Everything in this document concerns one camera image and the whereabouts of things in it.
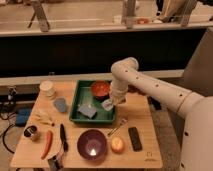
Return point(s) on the metal can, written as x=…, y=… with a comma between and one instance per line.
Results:
x=32, y=133

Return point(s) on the white stacked cups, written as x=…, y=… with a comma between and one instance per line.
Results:
x=47, y=89

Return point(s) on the blue box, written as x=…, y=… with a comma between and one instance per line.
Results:
x=22, y=116

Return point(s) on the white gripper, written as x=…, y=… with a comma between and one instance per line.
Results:
x=117, y=99

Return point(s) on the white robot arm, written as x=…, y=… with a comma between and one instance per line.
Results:
x=195, y=109

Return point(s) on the blue sponge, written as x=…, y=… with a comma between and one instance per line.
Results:
x=87, y=110

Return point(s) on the black remote control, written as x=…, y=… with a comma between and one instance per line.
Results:
x=135, y=139

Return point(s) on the light blue cup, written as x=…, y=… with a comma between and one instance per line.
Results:
x=60, y=104

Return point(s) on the red-orange bowl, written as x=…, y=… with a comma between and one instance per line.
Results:
x=100, y=89

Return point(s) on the light blue towel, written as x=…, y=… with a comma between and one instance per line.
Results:
x=107, y=104

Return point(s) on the purple bowl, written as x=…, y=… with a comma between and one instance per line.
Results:
x=92, y=145

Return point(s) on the green plastic tray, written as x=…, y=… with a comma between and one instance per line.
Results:
x=84, y=97

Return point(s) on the black handled knife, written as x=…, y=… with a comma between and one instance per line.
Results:
x=63, y=138

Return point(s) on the wooden table board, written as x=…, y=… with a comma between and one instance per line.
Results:
x=134, y=124

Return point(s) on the yellow banana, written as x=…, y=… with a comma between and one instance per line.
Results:
x=44, y=119

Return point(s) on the red chili pepper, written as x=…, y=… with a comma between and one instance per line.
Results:
x=49, y=137

